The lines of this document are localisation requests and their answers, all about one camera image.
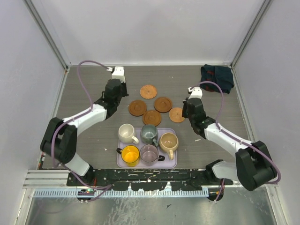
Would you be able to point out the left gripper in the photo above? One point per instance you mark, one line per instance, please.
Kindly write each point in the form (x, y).
(123, 85)

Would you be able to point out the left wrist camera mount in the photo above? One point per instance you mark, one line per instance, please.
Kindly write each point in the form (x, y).
(117, 73)

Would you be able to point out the grey-green ceramic mug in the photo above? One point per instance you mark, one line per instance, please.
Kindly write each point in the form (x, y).
(149, 135)

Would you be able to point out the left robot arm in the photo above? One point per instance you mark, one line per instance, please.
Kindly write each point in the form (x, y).
(60, 138)

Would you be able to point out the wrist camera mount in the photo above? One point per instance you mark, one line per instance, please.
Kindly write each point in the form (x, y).
(117, 73)
(195, 92)

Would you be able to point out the dark wooden coaster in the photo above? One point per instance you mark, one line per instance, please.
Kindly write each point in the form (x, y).
(163, 104)
(152, 117)
(137, 108)

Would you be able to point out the aluminium frame post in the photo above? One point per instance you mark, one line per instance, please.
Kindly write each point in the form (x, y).
(42, 26)
(250, 32)

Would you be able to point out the white ceramic mug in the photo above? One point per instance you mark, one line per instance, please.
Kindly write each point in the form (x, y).
(127, 134)

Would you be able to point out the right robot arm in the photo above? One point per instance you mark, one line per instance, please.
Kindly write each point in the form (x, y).
(253, 165)

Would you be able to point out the dark blue folded cloth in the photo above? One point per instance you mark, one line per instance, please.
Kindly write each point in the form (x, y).
(220, 75)

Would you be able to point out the aluminium frame rail front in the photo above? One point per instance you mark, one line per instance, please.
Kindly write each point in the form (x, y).
(59, 178)

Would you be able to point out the aluminium frame post right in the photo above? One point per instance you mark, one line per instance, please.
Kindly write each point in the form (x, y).
(250, 32)

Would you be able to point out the lavender plastic tray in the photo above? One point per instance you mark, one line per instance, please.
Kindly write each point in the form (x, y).
(166, 164)

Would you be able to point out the aluminium frame post left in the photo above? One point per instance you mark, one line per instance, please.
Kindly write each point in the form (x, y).
(42, 26)

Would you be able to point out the beige ceramic mug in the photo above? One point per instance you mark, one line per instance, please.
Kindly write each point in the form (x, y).
(169, 143)

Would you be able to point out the white slotted cable duct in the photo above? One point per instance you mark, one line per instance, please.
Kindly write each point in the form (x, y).
(88, 193)

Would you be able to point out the light cork coaster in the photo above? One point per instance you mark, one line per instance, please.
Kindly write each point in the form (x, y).
(148, 91)
(175, 115)

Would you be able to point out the yellow glass mug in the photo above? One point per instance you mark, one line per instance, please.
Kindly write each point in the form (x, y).
(130, 155)

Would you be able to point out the clear purple glass mug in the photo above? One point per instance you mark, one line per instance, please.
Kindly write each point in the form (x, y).
(149, 155)

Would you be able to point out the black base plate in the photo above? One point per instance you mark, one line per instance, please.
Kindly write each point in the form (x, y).
(153, 179)

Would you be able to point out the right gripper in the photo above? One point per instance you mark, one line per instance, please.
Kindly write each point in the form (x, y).
(184, 115)

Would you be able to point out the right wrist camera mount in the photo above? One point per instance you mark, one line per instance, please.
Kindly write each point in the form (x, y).
(195, 92)

